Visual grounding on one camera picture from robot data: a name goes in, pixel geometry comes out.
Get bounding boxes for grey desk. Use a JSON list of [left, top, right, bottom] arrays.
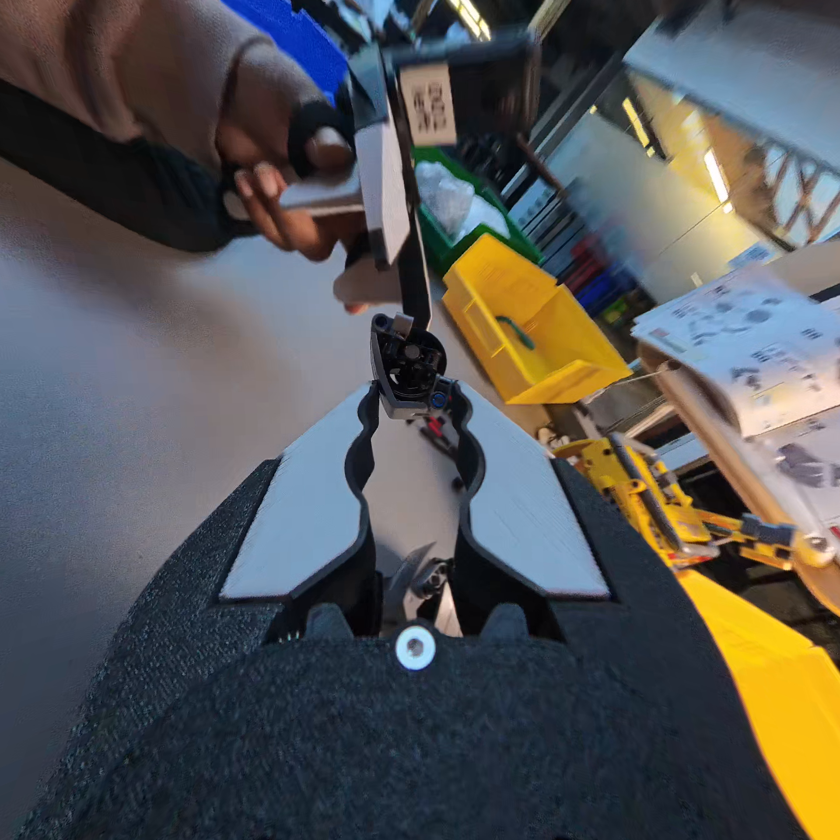
[[0, 157, 559, 828]]

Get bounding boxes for grey block head assembly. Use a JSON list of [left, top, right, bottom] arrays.
[[369, 313, 455, 421]]

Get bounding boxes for stacked storage bins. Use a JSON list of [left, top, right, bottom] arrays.
[[545, 223, 641, 322]]

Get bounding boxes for clear plastic bags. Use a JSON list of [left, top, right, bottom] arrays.
[[416, 161, 509, 240]]

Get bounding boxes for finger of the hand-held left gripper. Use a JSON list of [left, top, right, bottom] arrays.
[[392, 146, 435, 333], [354, 123, 412, 270]]

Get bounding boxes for book stand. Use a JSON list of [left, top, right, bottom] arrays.
[[640, 341, 840, 614]]

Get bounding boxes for person's left hand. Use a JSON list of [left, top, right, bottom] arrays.
[[215, 84, 367, 265]]

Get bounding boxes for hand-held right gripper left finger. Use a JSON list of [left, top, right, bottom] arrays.
[[218, 384, 382, 621]]

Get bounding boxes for green storage bin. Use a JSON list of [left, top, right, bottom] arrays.
[[412, 147, 542, 277]]

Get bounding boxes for person's left forearm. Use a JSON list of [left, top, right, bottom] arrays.
[[0, 0, 326, 175]]

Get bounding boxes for blue storage bin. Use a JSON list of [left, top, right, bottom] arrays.
[[223, 0, 349, 102]]

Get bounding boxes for green brick separator tool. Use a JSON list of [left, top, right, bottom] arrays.
[[497, 316, 536, 353]]

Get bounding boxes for pile of small building pieces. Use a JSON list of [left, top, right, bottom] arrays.
[[410, 413, 467, 493]]

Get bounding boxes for instruction booklet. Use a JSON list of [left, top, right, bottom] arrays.
[[633, 266, 840, 526]]

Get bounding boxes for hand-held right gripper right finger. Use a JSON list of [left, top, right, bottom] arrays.
[[453, 382, 611, 621]]

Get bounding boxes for small yellow storage bin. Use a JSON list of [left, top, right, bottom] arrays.
[[441, 234, 633, 406]]

